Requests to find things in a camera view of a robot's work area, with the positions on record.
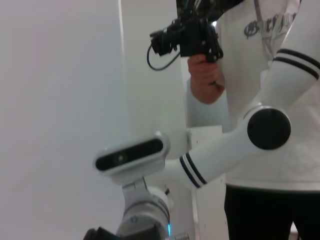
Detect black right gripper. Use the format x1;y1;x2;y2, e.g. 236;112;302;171
83;226;123;240

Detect black handheld controller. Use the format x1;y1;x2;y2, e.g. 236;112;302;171
149;0;225;64

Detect person's white-sleeved forearm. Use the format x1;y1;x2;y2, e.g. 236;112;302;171
186;79;230;133

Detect person's bare hand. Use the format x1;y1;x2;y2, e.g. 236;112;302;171
187;53;226;105

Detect white metal column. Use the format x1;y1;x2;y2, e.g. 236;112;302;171
185;125;227;240

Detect black trousers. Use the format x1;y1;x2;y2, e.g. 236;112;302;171
223;184;320;240

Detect person in white sweatshirt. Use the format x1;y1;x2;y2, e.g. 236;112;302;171
214;0;320;194

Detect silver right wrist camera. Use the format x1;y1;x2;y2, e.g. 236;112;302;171
93;131;171;185

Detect black controller cable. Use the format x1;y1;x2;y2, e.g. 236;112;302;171
146;43;181;72

